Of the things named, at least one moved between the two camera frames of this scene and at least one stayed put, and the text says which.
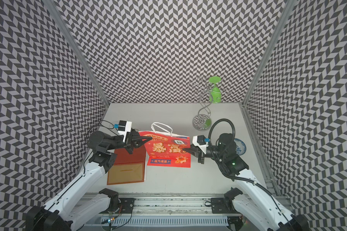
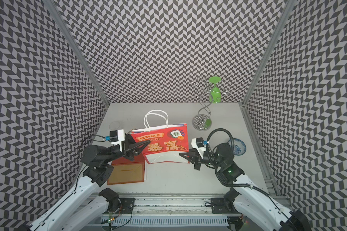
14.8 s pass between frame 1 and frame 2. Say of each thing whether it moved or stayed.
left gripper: moved
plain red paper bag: stayed
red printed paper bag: moved
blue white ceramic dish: stayed
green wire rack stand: stayed
